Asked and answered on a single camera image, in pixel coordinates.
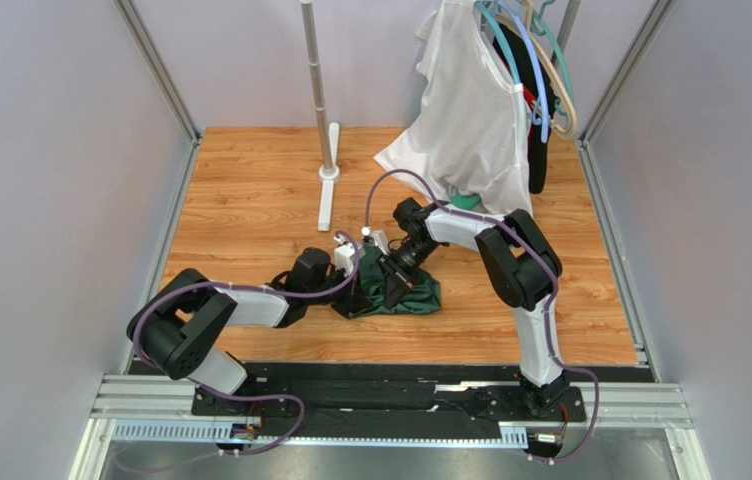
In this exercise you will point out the silver rack pole right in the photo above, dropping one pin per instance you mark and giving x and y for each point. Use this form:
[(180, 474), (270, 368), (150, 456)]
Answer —
[(567, 23)]

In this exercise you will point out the teal object under garment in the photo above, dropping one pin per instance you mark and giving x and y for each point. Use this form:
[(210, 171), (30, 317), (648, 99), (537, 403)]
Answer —
[(470, 201)]

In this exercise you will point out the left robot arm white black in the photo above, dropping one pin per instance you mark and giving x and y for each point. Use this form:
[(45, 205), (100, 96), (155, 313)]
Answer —
[(176, 331)]

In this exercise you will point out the silver rack pole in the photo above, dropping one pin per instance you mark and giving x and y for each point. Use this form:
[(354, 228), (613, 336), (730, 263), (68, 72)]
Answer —
[(567, 23), (322, 122)]

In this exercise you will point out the silver rack pole left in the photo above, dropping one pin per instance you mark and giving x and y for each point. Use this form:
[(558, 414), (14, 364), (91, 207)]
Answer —
[(322, 122)]

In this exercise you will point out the white garment on rack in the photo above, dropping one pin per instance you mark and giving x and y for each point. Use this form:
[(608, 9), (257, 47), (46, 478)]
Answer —
[(471, 135)]

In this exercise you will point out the teal plastic hanger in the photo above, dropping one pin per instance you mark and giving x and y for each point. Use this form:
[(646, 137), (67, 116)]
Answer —
[(500, 26)]

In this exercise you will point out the white rack base foot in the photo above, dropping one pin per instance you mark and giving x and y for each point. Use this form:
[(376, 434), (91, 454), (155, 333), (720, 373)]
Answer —
[(329, 178)]

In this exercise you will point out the beige wooden hanger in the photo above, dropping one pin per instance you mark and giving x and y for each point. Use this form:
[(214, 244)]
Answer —
[(528, 22)]

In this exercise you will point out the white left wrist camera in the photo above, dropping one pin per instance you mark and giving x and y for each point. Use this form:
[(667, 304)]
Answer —
[(346, 253)]

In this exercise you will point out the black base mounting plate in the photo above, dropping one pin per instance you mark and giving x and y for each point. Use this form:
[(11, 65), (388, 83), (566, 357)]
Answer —
[(393, 401)]

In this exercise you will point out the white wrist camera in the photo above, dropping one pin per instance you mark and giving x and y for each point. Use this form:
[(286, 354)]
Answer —
[(346, 253), (375, 242)]

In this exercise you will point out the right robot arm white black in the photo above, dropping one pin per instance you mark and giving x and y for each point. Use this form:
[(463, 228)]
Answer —
[(521, 266)]

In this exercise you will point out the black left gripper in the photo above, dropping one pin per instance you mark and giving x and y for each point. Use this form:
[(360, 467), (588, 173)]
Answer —
[(354, 300)]

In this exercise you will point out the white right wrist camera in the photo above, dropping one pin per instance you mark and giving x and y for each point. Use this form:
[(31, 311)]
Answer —
[(375, 242)]

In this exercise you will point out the dark green cloth napkin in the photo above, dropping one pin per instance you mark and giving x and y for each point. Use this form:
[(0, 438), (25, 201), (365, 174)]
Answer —
[(369, 293)]

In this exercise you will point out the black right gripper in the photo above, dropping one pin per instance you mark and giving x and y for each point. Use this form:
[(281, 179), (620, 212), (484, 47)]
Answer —
[(390, 272)]

